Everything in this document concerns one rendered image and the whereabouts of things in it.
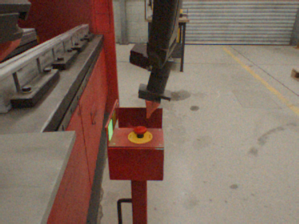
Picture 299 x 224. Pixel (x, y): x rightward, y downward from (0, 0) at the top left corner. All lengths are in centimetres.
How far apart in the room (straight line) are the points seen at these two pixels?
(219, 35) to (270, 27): 145
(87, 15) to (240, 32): 594
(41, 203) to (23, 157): 7
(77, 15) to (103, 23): 24
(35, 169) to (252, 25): 764
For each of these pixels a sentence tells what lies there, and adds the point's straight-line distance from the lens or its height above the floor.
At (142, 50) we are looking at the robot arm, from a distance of 67.
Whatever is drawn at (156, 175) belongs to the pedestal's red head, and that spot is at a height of 68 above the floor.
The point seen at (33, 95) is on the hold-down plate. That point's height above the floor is 90.
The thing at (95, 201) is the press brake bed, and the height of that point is 5.
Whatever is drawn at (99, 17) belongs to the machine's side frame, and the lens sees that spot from 231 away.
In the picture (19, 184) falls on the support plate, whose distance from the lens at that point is 22.
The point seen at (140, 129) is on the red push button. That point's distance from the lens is 65.
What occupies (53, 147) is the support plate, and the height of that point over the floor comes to 100.
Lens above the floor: 113
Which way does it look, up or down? 25 degrees down
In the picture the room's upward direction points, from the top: straight up
